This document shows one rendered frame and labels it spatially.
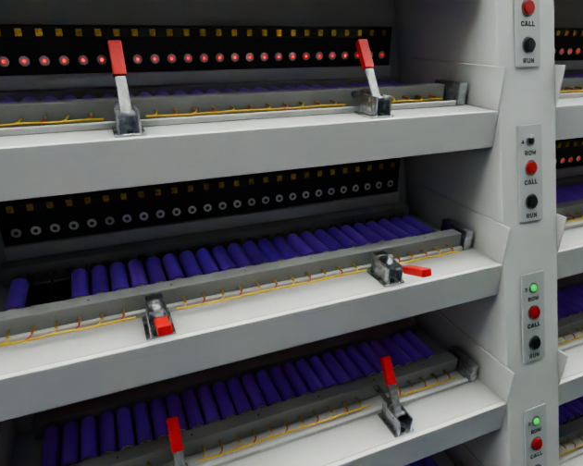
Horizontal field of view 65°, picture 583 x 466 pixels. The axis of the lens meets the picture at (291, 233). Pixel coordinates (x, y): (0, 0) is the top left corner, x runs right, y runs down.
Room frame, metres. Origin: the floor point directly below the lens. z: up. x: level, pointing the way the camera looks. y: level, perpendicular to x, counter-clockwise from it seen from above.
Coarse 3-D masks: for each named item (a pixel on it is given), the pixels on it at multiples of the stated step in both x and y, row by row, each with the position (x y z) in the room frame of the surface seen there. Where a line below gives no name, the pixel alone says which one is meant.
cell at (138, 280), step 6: (132, 264) 0.53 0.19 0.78; (138, 264) 0.53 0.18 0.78; (132, 270) 0.52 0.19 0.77; (138, 270) 0.52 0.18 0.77; (132, 276) 0.51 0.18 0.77; (138, 276) 0.50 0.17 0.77; (144, 276) 0.51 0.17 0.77; (132, 282) 0.50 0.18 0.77; (138, 282) 0.49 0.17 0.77; (144, 282) 0.49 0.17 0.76
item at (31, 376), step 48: (432, 192) 0.69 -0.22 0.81; (48, 240) 0.55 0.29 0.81; (96, 240) 0.57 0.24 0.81; (480, 240) 0.60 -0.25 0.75; (0, 288) 0.52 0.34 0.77; (288, 288) 0.52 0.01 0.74; (336, 288) 0.51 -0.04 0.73; (384, 288) 0.51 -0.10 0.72; (432, 288) 0.54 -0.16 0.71; (480, 288) 0.57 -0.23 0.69; (96, 336) 0.43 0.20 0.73; (144, 336) 0.43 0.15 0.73; (192, 336) 0.43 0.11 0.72; (240, 336) 0.45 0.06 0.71; (288, 336) 0.47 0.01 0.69; (0, 384) 0.37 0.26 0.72; (48, 384) 0.39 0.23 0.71; (96, 384) 0.41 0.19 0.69; (144, 384) 0.42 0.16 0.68
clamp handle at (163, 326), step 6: (156, 306) 0.43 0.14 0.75; (156, 312) 0.43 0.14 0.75; (162, 312) 0.43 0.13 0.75; (156, 318) 0.40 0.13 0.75; (162, 318) 0.40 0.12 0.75; (156, 324) 0.38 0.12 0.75; (162, 324) 0.38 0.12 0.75; (168, 324) 0.37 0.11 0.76; (156, 330) 0.38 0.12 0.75; (162, 330) 0.37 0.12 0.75; (168, 330) 0.37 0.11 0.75
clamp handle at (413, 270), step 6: (390, 258) 0.52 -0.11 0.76; (390, 264) 0.52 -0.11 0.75; (396, 264) 0.52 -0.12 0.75; (402, 270) 0.50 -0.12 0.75; (408, 270) 0.48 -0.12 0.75; (414, 270) 0.48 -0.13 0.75; (420, 270) 0.46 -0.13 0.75; (426, 270) 0.46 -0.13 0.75; (420, 276) 0.47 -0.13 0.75; (426, 276) 0.46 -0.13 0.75
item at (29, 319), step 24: (408, 240) 0.59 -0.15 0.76; (432, 240) 0.59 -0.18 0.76; (456, 240) 0.61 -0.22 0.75; (264, 264) 0.52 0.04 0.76; (288, 264) 0.52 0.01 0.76; (312, 264) 0.53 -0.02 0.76; (336, 264) 0.54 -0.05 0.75; (360, 264) 0.56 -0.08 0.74; (144, 288) 0.47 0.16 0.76; (168, 288) 0.47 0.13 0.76; (192, 288) 0.48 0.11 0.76; (216, 288) 0.49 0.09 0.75; (240, 288) 0.49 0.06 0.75; (0, 312) 0.43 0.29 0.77; (24, 312) 0.43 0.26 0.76; (48, 312) 0.43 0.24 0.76; (72, 312) 0.44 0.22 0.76; (96, 312) 0.45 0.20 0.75; (120, 312) 0.46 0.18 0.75; (0, 336) 0.42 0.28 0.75; (48, 336) 0.42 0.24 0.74
